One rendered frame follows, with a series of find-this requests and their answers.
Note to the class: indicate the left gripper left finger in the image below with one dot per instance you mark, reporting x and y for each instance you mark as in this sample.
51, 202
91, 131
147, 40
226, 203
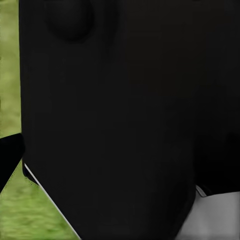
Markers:
12, 149

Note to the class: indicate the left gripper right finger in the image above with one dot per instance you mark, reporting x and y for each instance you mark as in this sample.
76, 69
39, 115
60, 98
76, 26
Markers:
232, 149

